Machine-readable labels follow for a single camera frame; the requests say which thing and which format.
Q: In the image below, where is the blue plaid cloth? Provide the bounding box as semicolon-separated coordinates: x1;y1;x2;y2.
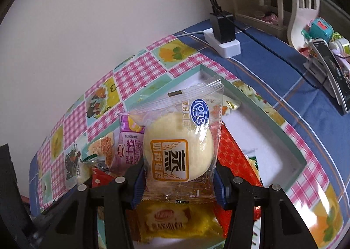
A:
28;18;350;228

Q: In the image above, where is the orange red wafer packet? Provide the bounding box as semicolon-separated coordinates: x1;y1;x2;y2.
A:
212;123;263;238

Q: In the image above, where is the green white corn snack packet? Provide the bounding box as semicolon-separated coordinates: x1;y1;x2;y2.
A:
244;150;260;179

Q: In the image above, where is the pink checkered picture tablecloth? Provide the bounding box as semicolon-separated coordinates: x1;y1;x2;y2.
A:
29;30;349;248

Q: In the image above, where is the black power adapter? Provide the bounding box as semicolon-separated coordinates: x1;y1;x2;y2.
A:
209;11;236;43

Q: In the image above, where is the red cartoon snack packet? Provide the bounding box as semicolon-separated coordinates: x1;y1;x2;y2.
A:
92;167;116;188

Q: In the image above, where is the white power strip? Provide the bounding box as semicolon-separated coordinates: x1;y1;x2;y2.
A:
203;28;242;59

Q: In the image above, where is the green edged clear cake packet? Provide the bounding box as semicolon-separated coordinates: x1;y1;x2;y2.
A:
76;154;109;185

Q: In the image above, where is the beige orange pastry packet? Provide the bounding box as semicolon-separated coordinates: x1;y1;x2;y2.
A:
88;132;114;168

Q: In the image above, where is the teal toy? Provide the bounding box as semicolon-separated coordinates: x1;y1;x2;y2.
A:
301;17;334;43

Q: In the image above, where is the pink swiss roll packet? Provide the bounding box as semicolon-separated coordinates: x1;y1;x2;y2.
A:
109;113;145;175

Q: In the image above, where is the yellow soft bread packet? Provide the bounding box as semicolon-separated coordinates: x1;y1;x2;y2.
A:
136;200;222;243

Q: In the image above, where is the clear steamed cake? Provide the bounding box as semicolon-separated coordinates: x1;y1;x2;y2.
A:
128;78;224;203

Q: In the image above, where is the teal rimmed white tray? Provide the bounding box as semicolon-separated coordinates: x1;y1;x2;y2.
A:
94;78;316;248

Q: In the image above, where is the black cable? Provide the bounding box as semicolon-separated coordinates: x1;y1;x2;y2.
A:
209;0;329;91

